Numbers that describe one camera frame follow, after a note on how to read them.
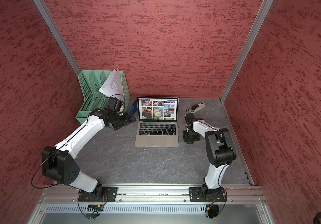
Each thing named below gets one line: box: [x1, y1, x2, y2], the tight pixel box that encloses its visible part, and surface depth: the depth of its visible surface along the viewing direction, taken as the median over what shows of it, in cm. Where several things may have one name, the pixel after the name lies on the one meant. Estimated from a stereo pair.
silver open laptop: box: [134, 96, 179, 148], surface depth 102 cm
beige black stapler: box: [189, 101, 206, 114], surface depth 114 cm
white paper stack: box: [98, 68, 125, 100], surface depth 94 cm
